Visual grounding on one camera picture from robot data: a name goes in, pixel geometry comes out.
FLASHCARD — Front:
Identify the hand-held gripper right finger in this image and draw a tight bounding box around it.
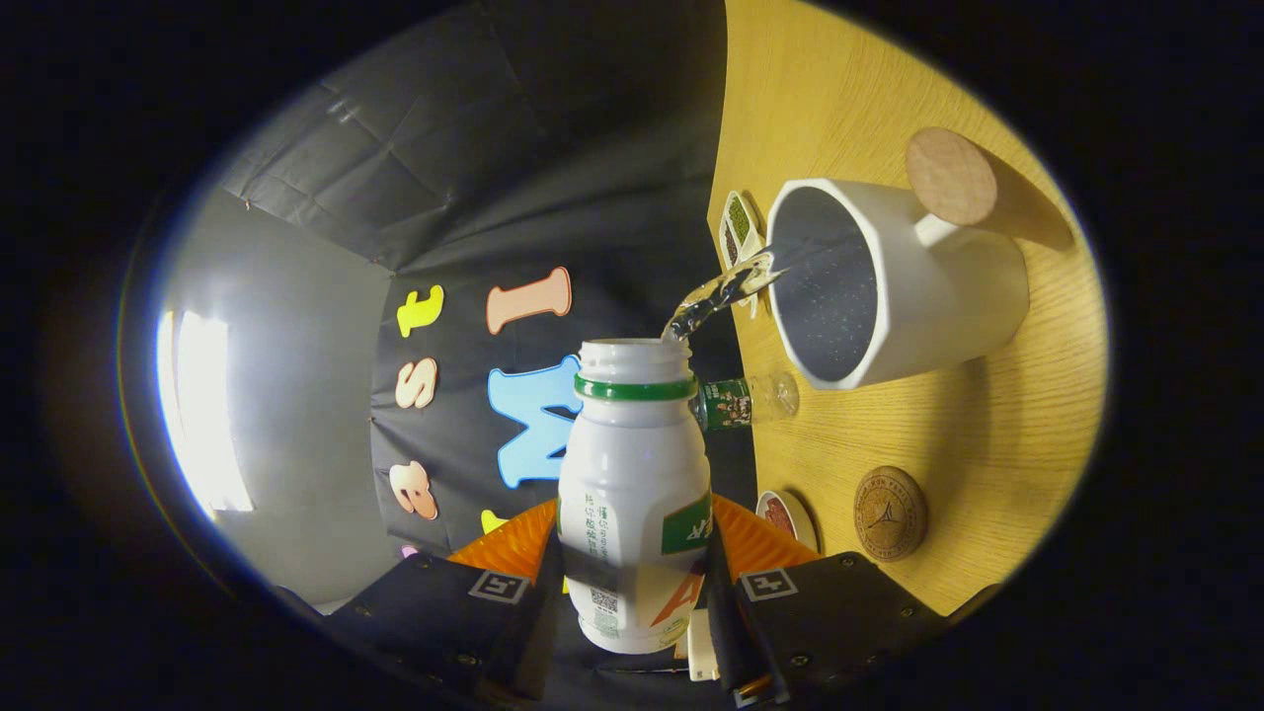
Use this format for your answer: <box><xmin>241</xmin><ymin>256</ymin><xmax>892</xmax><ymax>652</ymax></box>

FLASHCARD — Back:
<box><xmin>703</xmin><ymin>494</ymin><xmax>949</xmax><ymax>707</ymax></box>

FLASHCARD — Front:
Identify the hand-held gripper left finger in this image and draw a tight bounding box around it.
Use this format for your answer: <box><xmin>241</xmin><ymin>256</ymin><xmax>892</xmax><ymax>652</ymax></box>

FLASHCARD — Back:
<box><xmin>331</xmin><ymin>499</ymin><xmax>566</xmax><ymax>704</ymax></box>

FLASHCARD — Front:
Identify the round wooden coaster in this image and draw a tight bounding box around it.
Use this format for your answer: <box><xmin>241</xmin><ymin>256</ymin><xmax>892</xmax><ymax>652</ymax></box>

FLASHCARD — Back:
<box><xmin>853</xmin><ymin>465</ymin><xmax>929</xmax><ymax>564</ymax></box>

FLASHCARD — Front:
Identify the white juice bottle green label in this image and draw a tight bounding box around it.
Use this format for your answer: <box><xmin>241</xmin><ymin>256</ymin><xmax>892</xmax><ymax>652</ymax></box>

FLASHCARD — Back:
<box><xmin>556</xmin><ymin>339</ymin><xmax>714</xmax><ymax>656</ymax></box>

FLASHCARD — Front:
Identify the white cup wooden handle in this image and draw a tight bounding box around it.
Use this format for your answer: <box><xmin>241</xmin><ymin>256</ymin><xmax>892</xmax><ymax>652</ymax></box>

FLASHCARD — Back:
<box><xmin>765</xmin><ymin>126</ymin><xmax>1075</xmax><ymax>392</ymax></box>

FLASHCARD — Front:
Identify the clear plastic water bottle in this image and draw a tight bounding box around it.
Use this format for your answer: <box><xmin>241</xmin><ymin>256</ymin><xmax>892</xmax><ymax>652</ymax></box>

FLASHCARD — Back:
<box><xmin>691</xmin><ymin>370</ymin><xmax>801</xmax><ymax>433</ymax></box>

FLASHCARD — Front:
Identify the beige round plate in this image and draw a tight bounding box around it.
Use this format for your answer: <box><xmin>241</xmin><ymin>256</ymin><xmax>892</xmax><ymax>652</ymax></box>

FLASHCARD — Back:
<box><xmin>755</xmin><ymin>489</ymin><xmax>820</xmax><ymax>554</ymax></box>

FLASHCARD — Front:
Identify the cream toaster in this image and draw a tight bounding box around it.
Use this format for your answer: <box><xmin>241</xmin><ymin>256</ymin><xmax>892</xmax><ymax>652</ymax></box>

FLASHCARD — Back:
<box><xmin>688</xmin><ymin>609</ymin><xmax>720</xmax><ymax>682</ymax></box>

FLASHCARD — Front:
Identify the wooden table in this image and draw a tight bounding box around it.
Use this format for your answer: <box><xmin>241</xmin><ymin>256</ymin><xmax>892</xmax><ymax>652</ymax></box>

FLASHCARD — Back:
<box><xmin>706</xmin><ymin>0</ymin><xmax>1109</xmax><ymax>618</ymax></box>

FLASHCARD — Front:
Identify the bright ceiling light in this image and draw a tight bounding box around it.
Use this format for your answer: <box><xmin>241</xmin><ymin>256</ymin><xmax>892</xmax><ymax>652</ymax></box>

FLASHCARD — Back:
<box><xmin>158</xmin><ymin>311</ymin><xmax>255</xmax><ymax>519</ymax></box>

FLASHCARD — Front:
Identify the white divided bean tray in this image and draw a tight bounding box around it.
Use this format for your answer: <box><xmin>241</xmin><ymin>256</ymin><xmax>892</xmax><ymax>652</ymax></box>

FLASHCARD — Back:
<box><xmin>718</xmin><ymin>190</ymin><xmax>767</xmax><ymax>317</ymax></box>

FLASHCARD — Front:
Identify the black backdrop cloth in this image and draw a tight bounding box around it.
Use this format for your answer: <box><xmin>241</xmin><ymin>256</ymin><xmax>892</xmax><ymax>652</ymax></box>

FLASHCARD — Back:
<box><xmin>219</xmin><ymin>0</ymin><xmax>761</xmax><ymax>692</ymax></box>

